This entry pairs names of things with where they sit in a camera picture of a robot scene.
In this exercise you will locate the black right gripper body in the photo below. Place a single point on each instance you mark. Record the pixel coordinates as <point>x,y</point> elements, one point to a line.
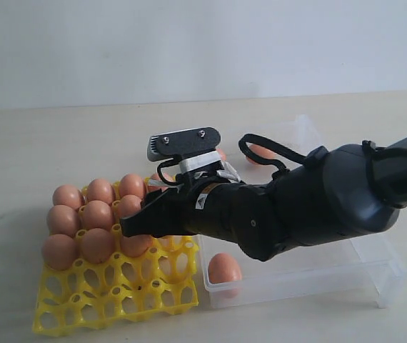
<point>233,212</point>

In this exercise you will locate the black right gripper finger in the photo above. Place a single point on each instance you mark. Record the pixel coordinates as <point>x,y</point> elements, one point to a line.
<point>160,199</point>
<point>154,222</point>

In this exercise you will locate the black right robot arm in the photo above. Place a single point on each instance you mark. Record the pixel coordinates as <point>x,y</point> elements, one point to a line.
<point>324,196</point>

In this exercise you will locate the yellow plastic egg tray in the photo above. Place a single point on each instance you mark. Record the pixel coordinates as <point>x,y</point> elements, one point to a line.
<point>94,296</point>

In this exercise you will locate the clear plastic storage box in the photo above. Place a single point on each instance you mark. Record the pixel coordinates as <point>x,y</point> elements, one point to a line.
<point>369,263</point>

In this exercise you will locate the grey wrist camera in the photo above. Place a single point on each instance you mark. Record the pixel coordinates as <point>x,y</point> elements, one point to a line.
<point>182,143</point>

